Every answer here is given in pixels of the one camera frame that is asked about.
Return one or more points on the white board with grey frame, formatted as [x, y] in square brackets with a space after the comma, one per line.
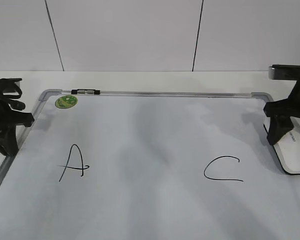
[148, 166]

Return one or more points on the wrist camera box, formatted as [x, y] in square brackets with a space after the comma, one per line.
[11, 86]
[284, 72]

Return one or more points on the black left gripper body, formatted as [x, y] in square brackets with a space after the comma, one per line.
[11, 115]

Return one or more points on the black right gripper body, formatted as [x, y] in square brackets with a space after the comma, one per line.
[289, 107]

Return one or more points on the white board eraser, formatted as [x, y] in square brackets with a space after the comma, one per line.
[288, 149]

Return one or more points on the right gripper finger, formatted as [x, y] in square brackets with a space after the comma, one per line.
[278, 127]

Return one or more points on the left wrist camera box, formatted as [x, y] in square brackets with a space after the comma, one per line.
[11, 86]

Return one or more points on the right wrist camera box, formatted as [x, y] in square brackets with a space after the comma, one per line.
[284, 72]

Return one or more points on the round green magnet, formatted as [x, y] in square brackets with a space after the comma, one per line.
[66, 102]

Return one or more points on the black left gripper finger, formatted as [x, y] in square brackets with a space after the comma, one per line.
[8, 141]

